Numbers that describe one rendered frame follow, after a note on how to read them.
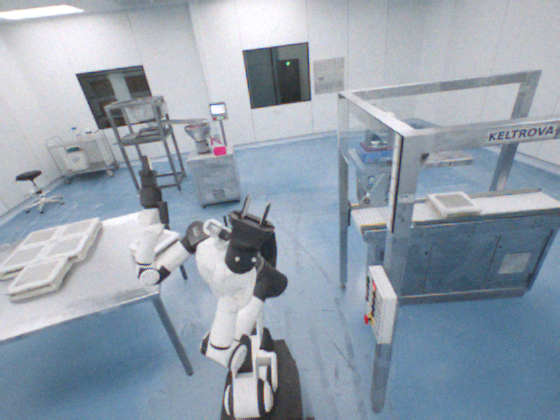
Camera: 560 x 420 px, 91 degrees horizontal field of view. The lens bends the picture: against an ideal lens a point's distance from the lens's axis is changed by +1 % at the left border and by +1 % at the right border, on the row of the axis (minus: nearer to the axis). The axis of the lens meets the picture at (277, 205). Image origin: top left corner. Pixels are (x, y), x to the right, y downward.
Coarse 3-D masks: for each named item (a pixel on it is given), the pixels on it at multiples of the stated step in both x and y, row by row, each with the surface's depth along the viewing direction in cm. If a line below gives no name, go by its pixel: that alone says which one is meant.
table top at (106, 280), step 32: (128, 224) 221; (0, 256) 200; (96, 256) 186; (128, 256) 182; (0, 288) 168; (64, 288) 161; (96, 288) 158; (128, 288) 155; (160, 288) 155; (0, 320) 144; (32, 320) 142; (64, 320) 139
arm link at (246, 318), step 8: (256, 304) 93; (240, 312) 91; (248, 312) 91; (256, 312) 93; (240, 320) 89; (248, 320) 90; (256, 320) 94; (240, 328) 88; (248, 328) 90; (240, 336) 88; (248, 336) 90; (240, 344) 85; (248, 344) 90; (200, 352) 86; (240, 352) 82; (232, 360) 81; (240, 360) 84; (232, 368) 81
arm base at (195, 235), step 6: (198, 222) 127; (192, 228) 126; (198, 228) 125; (192, 234) 124; (198, 234) 124; (204, 234) 123; (192, 240) 123; (198, 240) 122; (204, 240) 123; (192, 246) 123
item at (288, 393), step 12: (264, 336) 172; (264, 348) 165; (276, 348) 181; (288, 348) 182; (288, 360) 175; (288, 372) 168; (228, 384) 166; (288, 384) 162; (300, 384) 164; (276, 396) 157; (288, 396) 156; (300, 396) 155; (276, 408) 152; (288, 408) 151; (300, 408) 150
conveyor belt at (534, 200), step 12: (540, 192) 193; (420, 204) 197; (480, 204) 189; (492, 204) 187; (504, 204) 185; (516, 204) 184; (528, 204) 182; (540, 204) 181; (552, 204) 179; (360, 216) 193; (372, 216) 191; (420, 216) 184; (432, 216) 183
